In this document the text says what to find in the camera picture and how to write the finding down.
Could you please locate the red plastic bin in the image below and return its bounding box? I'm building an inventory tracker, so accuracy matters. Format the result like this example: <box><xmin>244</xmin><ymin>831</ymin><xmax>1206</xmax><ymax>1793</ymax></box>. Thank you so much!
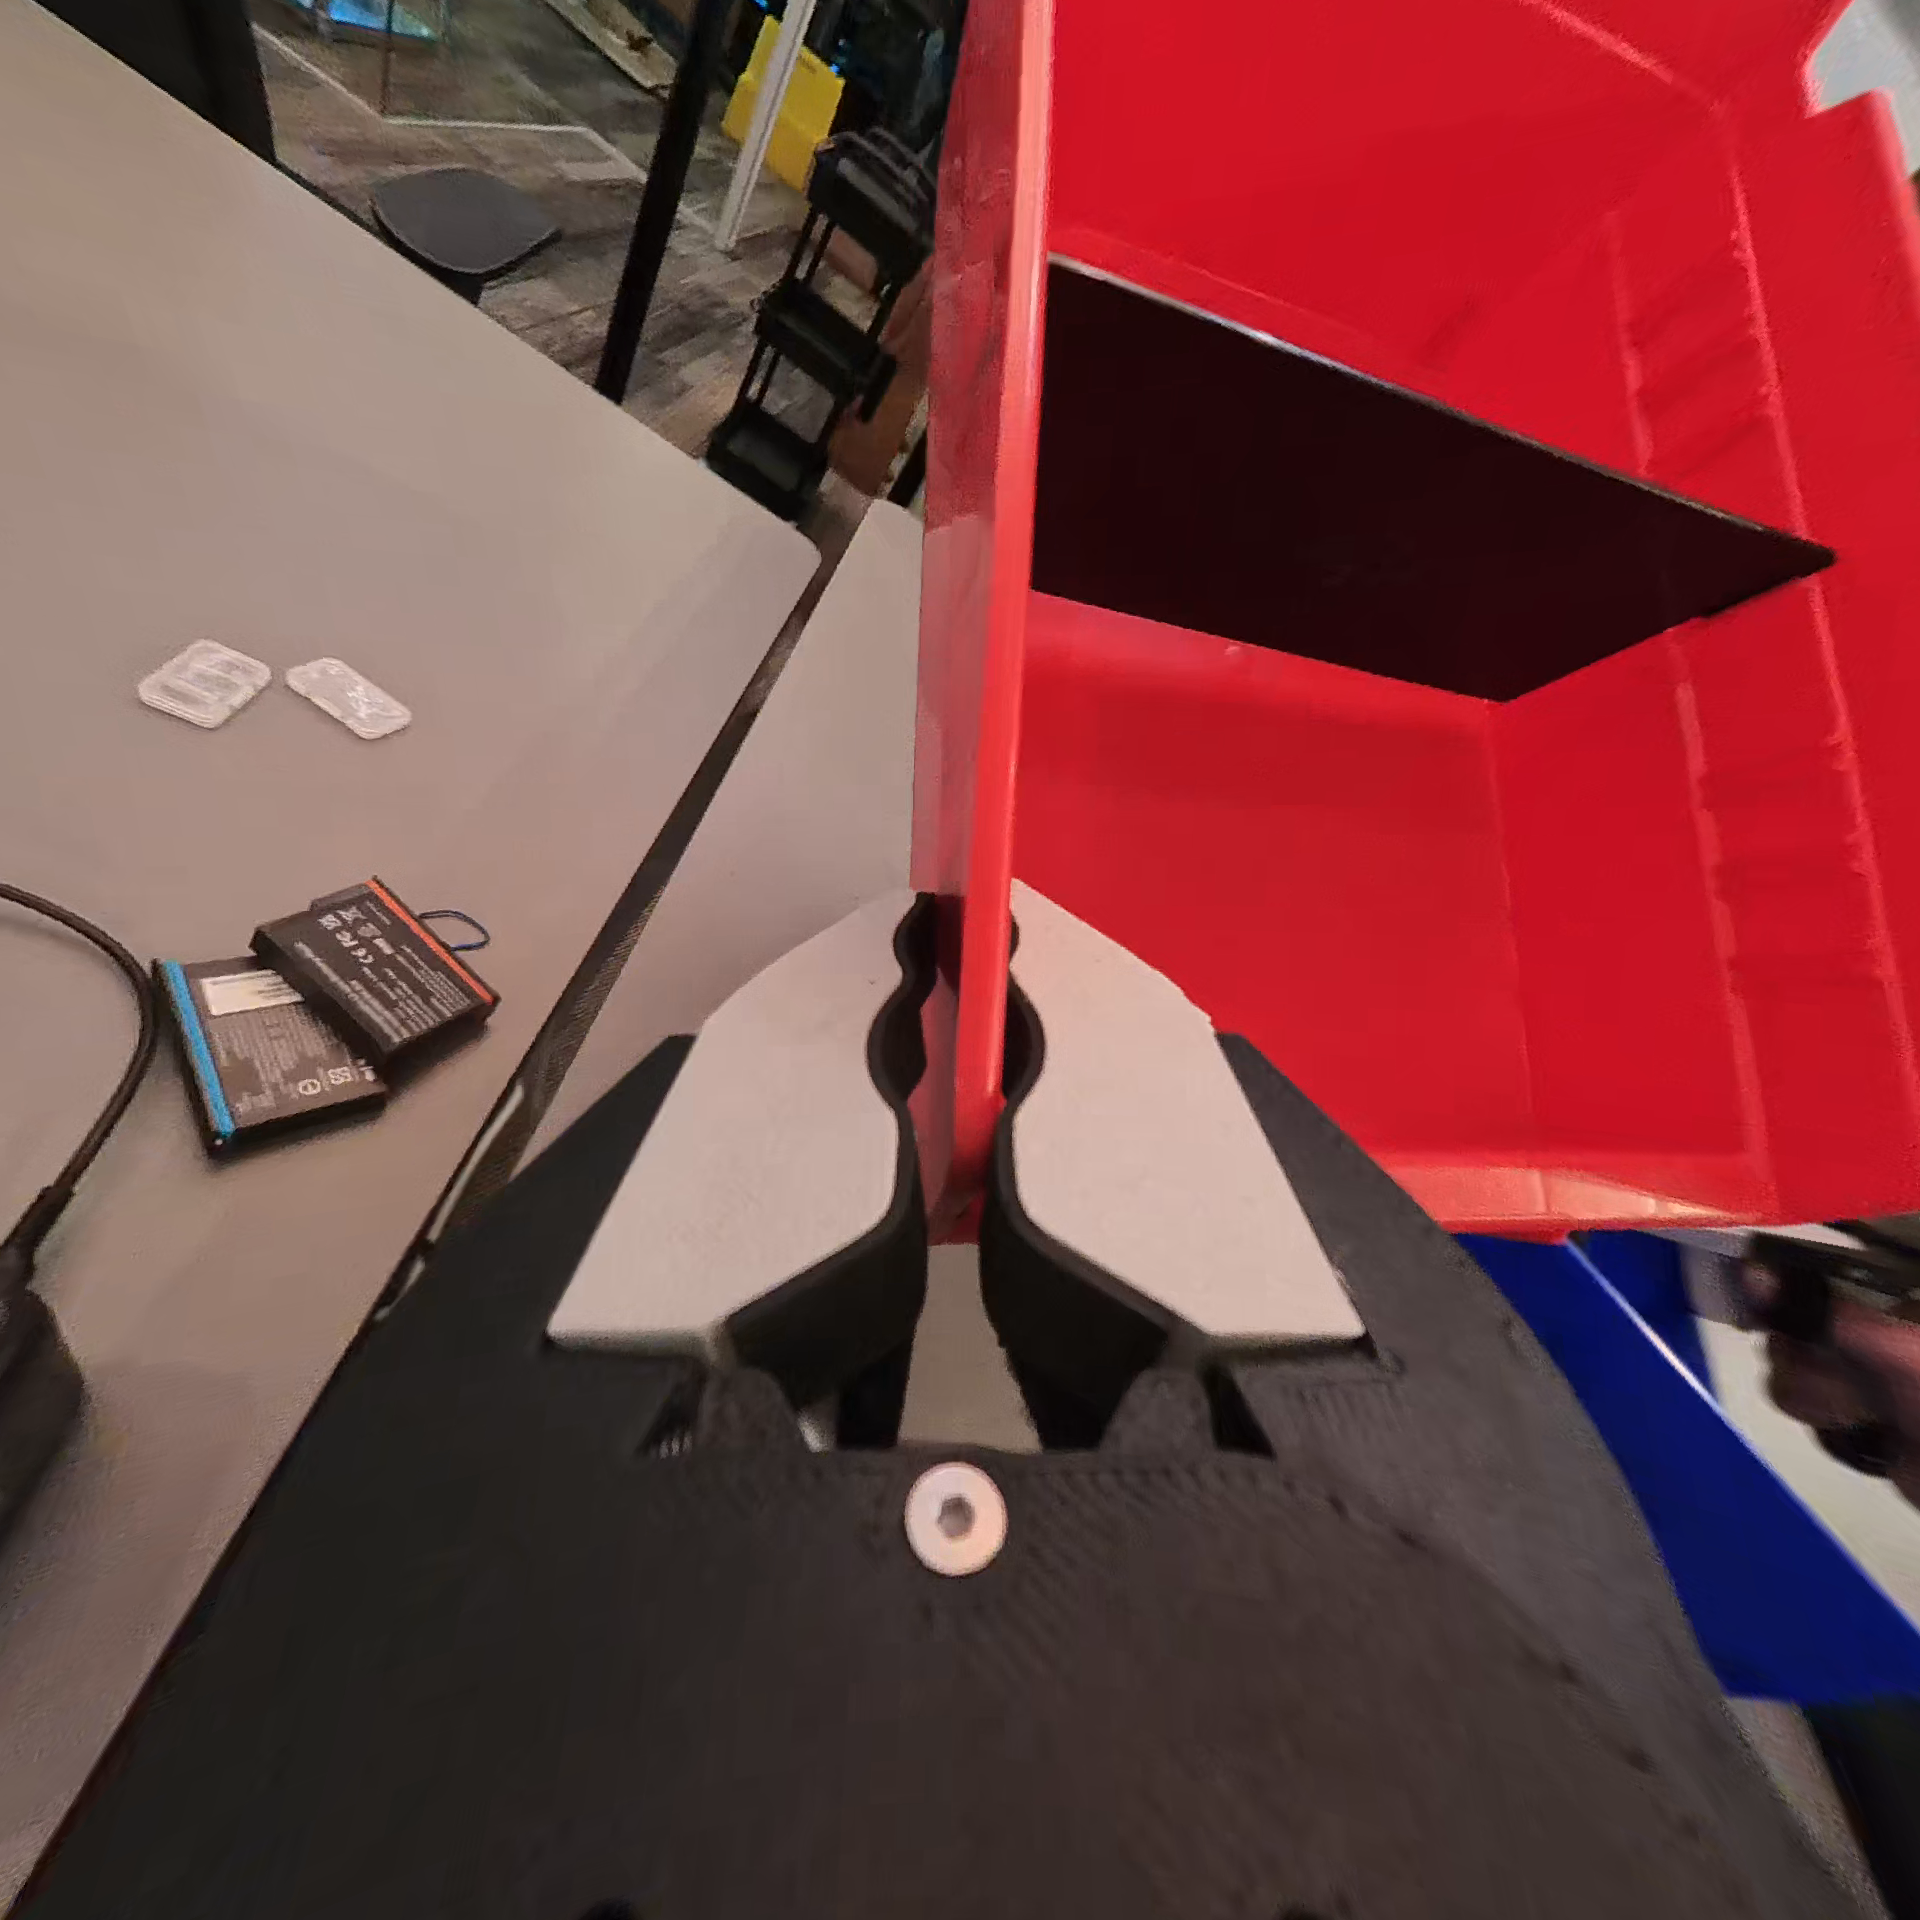
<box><xmin>905</xmin><ymin>0</ymin><xmax>1920</xmax><ymax>1248</ymax></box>

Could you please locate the black power cable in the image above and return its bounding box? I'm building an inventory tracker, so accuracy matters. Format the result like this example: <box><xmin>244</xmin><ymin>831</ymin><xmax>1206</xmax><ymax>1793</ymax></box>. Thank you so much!
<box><xmin>0</xmin><ymin>883</ymin><xmax>162</xmax><ymax>1250</ymax></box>

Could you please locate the black flat stand base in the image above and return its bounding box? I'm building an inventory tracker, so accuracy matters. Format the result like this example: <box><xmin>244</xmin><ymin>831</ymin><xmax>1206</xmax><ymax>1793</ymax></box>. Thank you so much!
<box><xmin>369</xmin><ymin>165</ymin><xmax>566</xmax><ymax>285</ymax></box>

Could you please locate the person's right hand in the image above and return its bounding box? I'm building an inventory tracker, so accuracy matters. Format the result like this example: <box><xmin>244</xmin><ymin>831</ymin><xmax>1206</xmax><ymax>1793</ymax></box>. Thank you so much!
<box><xmin>1761</xmin><ymin>1313</ymin><xmax>1920</xmax><ymax>1482</ymax></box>

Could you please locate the blue plastic bin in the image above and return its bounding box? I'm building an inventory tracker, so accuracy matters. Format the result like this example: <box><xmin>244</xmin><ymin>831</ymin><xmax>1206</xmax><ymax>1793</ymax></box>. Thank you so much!
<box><xmin>1461</xmin><ymin>1231</ymin><xmax>1920</xmax><ymax>1705</ymax></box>

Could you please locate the clear plastic case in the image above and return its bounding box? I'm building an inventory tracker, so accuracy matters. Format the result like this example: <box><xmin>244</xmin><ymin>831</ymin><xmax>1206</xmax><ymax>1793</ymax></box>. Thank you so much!
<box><xmin>283</xmin><ymin>654</ymin><xmax>413</xmax><ymax>742</ymax></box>
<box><xmin>133</xmin><ymin>640</ymin><xmax>276</xmax><ymax>732</ymax></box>

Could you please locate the black battery orange edge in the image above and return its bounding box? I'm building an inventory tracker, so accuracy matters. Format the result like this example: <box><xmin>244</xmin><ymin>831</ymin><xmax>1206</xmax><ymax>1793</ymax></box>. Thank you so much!
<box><xmin>250</xmin><ymin>876</ymin><xmax>501</xmax><ymax>1068</ymax></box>

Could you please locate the black battery blue edge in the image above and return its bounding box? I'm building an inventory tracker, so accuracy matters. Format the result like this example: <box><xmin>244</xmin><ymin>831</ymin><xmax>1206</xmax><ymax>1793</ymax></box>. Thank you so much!
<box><xmin>153</xmin><ymin>957</ymin><xmax>390</xmax><ymax>1161</ymax></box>

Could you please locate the yellow floor sign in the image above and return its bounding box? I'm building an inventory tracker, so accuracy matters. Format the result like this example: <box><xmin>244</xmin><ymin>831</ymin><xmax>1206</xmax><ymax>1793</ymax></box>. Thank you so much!
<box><xmin>722</xmin><ymin>15</ymin><xmax>846</xmax><ymax>190</ymax></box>

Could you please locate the black utility cart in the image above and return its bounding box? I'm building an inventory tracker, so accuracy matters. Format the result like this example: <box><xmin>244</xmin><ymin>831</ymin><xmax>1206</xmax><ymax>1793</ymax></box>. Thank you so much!
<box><xmin>703</xmin><ymin>126</ymin><xmax>939</xmax><ymax>520</ymax></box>

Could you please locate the black docking box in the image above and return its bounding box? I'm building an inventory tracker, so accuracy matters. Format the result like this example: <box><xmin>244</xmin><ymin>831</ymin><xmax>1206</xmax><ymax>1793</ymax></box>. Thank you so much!
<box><xmin>0</xmin><ymin>1242</ymin><xmax>85</xmax><ymax>1525</ymax></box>

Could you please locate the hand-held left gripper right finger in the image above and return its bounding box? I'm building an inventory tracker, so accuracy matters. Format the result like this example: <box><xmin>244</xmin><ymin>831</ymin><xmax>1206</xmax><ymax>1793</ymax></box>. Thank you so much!
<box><xmin>981</xmin><ymin>883</ymin><xmax>1367</xmax><ymax>1417</ymax></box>

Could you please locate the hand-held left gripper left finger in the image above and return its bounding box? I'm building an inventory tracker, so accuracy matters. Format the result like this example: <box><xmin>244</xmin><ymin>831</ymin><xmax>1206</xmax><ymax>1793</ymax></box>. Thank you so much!
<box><xmin>546</xmin><ymin>893</ymin><xmax>932</xmax><ymax>1404</ymax></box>

